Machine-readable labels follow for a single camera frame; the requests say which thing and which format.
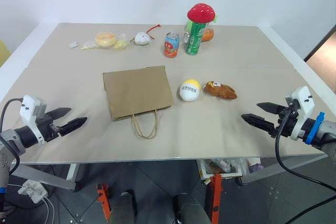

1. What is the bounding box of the red strawberry plush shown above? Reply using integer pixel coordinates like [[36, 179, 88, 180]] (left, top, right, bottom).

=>
[[186, 3, 219, 24]]

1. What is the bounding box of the tall green drink can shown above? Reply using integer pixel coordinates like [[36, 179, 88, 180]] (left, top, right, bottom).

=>
[[185, 20, 207, 57]]

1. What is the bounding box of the red blue drink can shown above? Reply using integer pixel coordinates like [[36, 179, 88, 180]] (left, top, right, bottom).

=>
[[164, 31, 180, 59]]

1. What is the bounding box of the white plush with red string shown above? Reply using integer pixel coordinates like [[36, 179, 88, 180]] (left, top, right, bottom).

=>
[[130, 24, 161, 46]]

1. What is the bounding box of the orange plush toy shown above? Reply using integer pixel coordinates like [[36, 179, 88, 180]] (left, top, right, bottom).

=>
[[201, 27, 215, 42]]

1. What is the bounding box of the blue wrist clamp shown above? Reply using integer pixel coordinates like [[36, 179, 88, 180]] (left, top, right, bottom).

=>
[[306, 112, 326, 145]]

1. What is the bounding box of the grey metal table brace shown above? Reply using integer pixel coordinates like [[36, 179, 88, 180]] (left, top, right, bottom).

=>
[[10, 163, 82, 192], [240, 154, 329, 186]]

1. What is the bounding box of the yellow food in clear plastic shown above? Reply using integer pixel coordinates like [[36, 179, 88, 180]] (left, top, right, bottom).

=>
[[112, 34, 130, 50]]

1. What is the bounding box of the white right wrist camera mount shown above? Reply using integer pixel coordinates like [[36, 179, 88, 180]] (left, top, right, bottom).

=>
[[285, 86, 315, 141]]

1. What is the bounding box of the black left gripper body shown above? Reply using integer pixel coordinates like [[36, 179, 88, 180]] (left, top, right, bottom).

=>
[[39, 112, 65, 143]]

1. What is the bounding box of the white power strip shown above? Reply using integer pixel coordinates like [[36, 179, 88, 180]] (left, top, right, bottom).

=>
[[17, 179, 49, 204]]

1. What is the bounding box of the brown paper bag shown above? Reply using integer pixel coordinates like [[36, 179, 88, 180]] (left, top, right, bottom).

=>
[[102, 65, 175, 140]]

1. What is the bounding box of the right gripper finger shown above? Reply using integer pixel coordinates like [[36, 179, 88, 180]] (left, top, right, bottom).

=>
[[256, 102, 286, 116], [240, 113, 279, 138]]

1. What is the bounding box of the brown plush bear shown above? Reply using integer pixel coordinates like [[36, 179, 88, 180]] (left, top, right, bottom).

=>
[[201, 81, 238, 101]]

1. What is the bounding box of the light table cover sheet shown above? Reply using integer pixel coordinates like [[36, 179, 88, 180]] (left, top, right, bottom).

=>
[[0, 66, 326, 162], [26, 23, 297, 69]]

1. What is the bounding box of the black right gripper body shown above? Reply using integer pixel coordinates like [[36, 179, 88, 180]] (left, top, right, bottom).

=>
[[275, 105, 300, 140]]

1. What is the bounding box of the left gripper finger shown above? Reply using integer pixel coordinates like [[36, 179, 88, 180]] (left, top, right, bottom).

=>
[[47, 107, 72, 123], [59, 116, 88, 137]]

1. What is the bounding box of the dark grey rounded shape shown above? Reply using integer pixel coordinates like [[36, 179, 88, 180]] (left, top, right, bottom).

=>
[[109, 189, 139, 224], [173, 194, 211, 224]]

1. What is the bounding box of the orange bun in clear plastic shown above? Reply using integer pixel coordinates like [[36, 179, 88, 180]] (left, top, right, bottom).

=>
[[94, 31, 118, 49]]

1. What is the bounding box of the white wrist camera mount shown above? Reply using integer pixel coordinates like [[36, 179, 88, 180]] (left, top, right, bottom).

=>
[[19, 94, 48, 145], [285, 86, 315, 141]]

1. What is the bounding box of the white yellow egg toy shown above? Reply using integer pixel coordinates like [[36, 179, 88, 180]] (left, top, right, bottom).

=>
[[180, 78, 202, 102]]

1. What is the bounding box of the orange metal stand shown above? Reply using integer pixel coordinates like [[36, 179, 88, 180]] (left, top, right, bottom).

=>
[[208, 173, 224, 224], [96, 182, 112, 224]]

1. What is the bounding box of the white storage box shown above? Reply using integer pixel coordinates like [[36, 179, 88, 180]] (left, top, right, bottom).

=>
[[196, 157, 250, 182]]

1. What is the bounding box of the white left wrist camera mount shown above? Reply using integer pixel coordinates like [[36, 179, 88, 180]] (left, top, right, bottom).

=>
[[19, 94, 48, 145]]

